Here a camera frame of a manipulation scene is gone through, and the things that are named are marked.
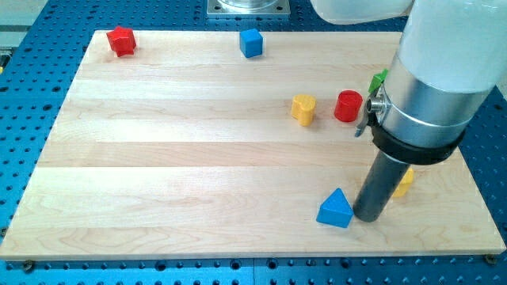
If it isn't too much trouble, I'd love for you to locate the blue triangle block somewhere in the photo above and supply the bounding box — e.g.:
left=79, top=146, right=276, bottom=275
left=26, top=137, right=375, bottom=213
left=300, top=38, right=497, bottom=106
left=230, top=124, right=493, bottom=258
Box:
left=316, top=188, right=353, bottom=228

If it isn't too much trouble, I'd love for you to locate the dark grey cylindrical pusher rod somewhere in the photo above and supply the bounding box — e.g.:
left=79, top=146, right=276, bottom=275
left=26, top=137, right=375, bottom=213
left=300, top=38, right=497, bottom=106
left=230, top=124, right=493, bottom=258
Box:
left=353, top=151, right=410, bottom=222

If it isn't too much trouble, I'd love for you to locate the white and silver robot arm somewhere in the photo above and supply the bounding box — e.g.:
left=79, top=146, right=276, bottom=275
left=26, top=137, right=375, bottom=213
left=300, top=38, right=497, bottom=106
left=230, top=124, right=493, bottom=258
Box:
left=311, top=0, right=506, bottom=148

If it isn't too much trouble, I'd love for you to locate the light wooden board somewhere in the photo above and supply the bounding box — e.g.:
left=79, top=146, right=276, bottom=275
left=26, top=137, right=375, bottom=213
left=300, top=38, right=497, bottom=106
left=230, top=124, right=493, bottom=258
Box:
left=1, top=31, right=505, bottom=260

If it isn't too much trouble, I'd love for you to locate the yellow heart block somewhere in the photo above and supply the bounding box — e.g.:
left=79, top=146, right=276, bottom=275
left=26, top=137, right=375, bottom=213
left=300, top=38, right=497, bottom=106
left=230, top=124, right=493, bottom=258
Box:
left=291, top=94, right=317, bottom=127

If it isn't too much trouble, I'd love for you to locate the blue cube block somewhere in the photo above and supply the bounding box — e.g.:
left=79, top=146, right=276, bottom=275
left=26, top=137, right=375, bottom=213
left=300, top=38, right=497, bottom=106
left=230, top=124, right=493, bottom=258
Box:
left=239, top=28, right=263, bottom=58

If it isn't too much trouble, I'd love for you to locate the red cylinder block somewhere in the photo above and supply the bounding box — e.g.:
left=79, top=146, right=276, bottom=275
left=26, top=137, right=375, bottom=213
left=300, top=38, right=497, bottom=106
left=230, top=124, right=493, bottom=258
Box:
left=334, top=90, right=363, bottom=123

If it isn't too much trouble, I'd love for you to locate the green block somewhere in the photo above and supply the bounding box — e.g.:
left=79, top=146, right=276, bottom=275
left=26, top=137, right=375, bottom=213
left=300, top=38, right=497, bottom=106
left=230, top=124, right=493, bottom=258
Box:
left=368, top=69, right=388, bottom=93

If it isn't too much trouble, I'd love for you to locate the yellow block behind rod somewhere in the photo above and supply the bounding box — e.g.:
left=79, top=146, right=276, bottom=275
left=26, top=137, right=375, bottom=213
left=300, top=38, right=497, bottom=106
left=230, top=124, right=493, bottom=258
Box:
left=392, top=168, right=414, bottom=198

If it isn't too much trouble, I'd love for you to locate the red star block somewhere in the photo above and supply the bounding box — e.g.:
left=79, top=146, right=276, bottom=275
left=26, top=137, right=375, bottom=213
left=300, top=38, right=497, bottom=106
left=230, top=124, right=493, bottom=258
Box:
left=106, top=26, right=136, bottom=57

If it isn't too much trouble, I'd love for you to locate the black clamp ring with lever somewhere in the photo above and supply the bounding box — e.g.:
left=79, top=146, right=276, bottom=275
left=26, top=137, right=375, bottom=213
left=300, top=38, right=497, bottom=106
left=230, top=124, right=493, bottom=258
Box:
left=354, top=86, right=466, bottom=166

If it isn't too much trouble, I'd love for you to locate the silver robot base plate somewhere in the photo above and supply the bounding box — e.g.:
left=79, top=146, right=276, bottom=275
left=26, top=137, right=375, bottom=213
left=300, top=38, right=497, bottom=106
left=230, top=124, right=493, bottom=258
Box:
left=207, top=0, right=291, bottom=17

